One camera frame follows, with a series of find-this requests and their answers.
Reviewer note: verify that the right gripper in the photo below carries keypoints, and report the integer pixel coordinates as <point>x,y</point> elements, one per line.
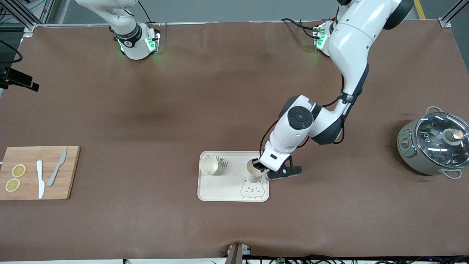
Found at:
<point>19,77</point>

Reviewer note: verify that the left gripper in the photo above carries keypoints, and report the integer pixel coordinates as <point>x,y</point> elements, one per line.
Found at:
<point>257,164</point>

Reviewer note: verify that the white IKEA cup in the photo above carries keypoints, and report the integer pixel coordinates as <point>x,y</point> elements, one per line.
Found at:
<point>253,176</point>
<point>209,165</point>

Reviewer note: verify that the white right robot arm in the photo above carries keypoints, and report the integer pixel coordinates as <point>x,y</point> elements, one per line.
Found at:
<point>132,47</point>

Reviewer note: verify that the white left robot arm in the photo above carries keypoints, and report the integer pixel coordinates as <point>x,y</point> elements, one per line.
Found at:
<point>348,40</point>

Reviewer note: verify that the cream bear print tray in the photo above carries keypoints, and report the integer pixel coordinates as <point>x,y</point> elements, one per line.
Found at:
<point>227,185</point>

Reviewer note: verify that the brown table cover mat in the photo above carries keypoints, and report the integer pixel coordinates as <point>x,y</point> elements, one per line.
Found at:
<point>234,91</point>

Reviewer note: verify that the yellow lemon slice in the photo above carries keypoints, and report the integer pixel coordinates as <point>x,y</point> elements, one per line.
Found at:
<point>18,170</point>
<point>13,185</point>

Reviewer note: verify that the grey plastic knife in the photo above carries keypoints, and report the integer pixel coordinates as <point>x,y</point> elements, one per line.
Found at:
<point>55,170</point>

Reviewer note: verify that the white plastic knife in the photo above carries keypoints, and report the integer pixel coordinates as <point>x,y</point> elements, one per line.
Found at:
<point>40,179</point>

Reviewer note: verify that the wooden cutting board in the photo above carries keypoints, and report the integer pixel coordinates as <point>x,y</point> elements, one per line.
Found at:
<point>69,172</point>

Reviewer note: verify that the grey-green electric cooking pot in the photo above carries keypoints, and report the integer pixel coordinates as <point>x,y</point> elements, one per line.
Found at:
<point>408,150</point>

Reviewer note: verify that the glass pot lid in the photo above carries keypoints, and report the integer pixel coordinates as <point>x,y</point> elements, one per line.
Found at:
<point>439,141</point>

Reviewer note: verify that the aluminium frame post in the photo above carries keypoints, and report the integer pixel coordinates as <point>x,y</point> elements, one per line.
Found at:
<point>29,28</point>
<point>445,22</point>

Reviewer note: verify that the aluminium table edge rail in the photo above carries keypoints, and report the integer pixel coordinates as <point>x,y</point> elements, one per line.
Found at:
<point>73,25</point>

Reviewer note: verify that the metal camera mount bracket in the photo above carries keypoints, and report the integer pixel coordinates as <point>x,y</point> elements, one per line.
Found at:
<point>235,255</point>

